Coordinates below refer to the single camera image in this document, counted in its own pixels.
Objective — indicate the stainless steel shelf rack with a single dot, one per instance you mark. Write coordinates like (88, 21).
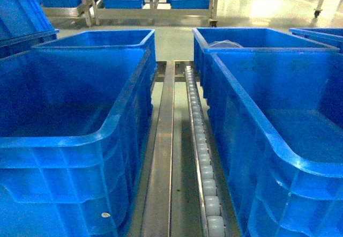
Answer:
(170, 200)

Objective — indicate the blue bin behind right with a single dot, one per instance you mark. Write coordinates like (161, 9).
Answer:
(208, 40)

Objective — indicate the white roller track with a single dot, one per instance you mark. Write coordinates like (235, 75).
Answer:
(211, 217)

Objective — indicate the large blue bin left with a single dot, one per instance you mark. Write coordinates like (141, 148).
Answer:
(74, 130)

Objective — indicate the blue bin behind left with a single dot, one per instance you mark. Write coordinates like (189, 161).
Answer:
(110, 39)

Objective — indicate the large blue bin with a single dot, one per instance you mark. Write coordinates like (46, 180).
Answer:
(74, 130)
(277, 124)

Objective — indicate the large blue bin right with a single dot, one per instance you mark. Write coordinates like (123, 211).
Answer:
(277, 124)

